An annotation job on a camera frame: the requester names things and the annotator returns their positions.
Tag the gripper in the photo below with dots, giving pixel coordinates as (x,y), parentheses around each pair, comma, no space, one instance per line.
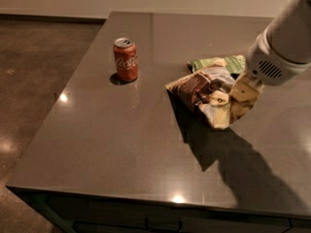
(266,65)

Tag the brown chip bag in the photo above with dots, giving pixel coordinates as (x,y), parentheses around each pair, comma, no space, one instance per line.
(209,83)

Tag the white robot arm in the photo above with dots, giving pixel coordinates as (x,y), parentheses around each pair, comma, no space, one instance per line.
(280,52)

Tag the green jalapeno chip bag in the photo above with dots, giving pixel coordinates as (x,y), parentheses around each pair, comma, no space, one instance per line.
(235,64)

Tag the red Coca-Cola can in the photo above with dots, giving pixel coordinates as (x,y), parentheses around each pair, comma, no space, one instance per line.
(126,59)

